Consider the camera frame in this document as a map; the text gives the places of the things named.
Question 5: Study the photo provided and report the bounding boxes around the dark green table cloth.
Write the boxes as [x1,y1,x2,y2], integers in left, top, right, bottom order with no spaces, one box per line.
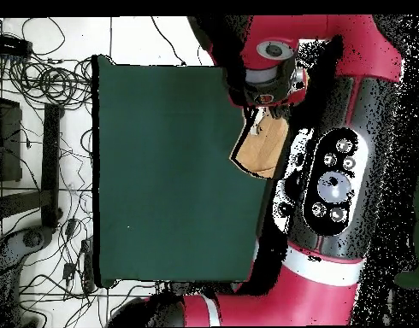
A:
[91,54,269,290]

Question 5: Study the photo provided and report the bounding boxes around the black network switch box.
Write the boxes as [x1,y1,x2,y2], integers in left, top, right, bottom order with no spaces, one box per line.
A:
[0,32,33,58]

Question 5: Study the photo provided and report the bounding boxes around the tan terry towel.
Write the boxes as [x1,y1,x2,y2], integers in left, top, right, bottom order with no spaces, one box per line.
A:
[228,107,292,180]

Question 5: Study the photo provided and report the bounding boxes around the black metal stand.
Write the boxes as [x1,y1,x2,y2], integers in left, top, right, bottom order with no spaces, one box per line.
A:
[0,95,64,230]

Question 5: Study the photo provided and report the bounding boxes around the grey swivel chair base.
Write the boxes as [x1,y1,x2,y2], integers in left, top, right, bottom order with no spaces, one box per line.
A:
[0,225,56,276]

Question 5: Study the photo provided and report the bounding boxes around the thin black floor cable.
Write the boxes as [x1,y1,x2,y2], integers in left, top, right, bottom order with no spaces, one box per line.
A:
[150,15,187,67]

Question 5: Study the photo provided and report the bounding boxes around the coiled black cable bundle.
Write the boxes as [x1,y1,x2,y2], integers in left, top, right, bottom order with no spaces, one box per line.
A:
[7,57,93,111]

